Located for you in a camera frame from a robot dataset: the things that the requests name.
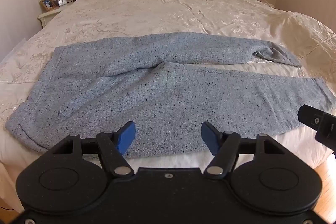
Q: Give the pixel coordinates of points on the cream nightstand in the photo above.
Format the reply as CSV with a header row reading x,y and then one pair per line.
x,y
267,3
50,15

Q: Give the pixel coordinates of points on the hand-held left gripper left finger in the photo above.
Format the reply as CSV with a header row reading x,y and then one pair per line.
x,y
127,136

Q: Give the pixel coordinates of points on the grey speckled pants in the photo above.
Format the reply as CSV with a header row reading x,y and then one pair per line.
x,y
157,92

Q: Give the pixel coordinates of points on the cream embroidered bedspread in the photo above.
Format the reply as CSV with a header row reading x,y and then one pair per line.
x,y
157,8

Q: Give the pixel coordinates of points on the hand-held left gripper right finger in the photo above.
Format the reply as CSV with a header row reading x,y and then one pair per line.
x,y
211,138

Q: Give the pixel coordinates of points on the small silver clock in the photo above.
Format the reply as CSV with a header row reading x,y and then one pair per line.
x,y
62,2

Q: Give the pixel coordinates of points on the wooden photo frame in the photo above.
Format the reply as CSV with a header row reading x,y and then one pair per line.
x,y
47,4

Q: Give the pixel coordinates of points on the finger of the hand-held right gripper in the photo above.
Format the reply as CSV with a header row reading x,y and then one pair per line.
x,y
315,119

